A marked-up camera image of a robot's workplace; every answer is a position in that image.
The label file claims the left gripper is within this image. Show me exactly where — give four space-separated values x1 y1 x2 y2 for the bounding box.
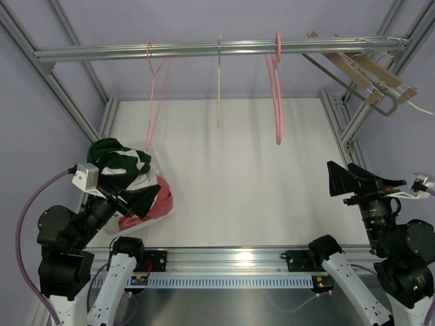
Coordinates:
72 171 160 249

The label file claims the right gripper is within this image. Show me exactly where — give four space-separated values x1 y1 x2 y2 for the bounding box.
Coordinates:
328 160 405 254

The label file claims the green and white t shirt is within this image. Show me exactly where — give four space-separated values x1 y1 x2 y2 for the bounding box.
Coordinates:
86 138 158 191

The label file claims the pink t shirt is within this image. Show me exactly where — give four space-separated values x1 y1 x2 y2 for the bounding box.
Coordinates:
118 176 174 232

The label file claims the thin pink wire hanger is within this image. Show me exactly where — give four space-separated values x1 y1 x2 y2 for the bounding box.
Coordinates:
145 41 171 152

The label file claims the thick pink plastic hanger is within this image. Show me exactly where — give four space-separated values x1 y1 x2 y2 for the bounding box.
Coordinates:
266 32 283 145

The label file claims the cream plastic hanger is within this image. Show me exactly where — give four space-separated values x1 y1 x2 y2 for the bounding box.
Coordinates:
216 34 222 128

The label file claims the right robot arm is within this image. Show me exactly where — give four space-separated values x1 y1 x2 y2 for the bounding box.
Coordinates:
307 161 434 325

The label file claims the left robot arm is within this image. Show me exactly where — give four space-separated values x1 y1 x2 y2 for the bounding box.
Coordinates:
37 168 161 325

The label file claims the white plastic basket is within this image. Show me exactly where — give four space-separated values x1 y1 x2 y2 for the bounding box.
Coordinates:
86 138 174 235

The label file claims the wooden hangers bundle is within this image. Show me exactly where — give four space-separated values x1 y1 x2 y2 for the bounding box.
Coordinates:
302 37 434 117

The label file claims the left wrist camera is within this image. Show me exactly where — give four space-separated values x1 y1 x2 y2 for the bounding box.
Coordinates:
71 163 100 196

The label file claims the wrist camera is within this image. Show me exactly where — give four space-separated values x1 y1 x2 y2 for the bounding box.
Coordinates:
71 163 100 196
389 172 434 200

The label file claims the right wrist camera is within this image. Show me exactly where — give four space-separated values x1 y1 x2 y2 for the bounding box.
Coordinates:
389 172 434 200

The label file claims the white slotted cable duct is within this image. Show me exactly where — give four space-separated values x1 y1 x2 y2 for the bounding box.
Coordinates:
57 275 315 289

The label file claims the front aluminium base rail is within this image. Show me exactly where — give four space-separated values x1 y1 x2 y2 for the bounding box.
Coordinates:
85 245 384 275

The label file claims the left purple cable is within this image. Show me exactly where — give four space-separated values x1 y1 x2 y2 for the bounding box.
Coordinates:
14 166 77 326

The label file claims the aluminium clothes rail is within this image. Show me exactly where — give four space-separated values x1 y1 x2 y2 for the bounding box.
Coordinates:
34 36 411 63

